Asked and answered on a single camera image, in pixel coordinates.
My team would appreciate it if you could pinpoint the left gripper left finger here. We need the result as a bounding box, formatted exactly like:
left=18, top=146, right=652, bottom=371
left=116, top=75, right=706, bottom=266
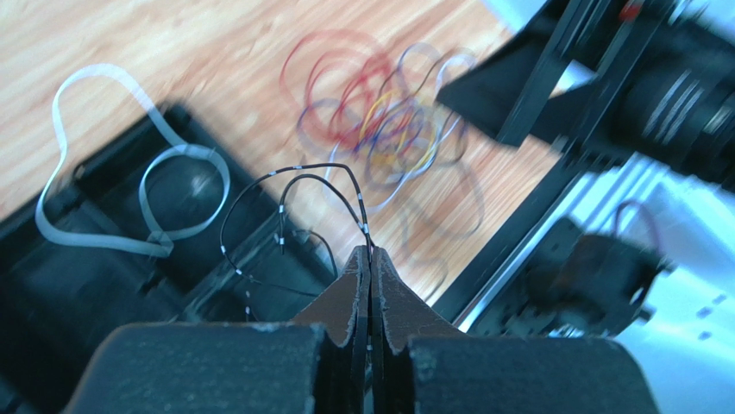
left=293, top=246, right=370, bottom=413

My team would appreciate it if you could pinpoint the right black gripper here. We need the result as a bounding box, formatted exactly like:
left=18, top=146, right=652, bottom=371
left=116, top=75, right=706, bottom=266
left=437, top=1, right=734, bottom=190

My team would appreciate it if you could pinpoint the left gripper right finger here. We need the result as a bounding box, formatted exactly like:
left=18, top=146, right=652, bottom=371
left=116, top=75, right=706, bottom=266
left=369, top=248, right=462, bottom=413

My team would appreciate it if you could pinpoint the black wire with white bands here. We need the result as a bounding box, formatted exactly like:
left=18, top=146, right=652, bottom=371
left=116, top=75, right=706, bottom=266
left=219, top=162, right=377, bottom=323

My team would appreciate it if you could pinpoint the white thin wire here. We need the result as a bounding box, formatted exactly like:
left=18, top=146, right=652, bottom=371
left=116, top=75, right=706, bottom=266
left=35, top=63, right=232, bottom=258

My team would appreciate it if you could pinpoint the black six-compartment tray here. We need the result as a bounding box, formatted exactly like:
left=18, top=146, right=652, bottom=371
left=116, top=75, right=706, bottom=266
left=1, top=105, right=335, bottom=413

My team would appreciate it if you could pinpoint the blue thin wire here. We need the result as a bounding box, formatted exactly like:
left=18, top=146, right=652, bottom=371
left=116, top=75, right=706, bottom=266
left=295, top=42, right=478, bottom=191

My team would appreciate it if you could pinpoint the yellow thin wire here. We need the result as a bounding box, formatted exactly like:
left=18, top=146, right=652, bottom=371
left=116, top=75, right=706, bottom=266
left=358, top=89, right=440, bottom=173

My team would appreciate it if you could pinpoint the red thin wire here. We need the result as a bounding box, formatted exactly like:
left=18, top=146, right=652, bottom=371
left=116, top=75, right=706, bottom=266
left=280, top=29, right=403, bottom=147

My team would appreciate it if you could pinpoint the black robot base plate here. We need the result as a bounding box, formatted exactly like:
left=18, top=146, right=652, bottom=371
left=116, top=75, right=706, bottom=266
left=433, top=148, right=673, bottom=337

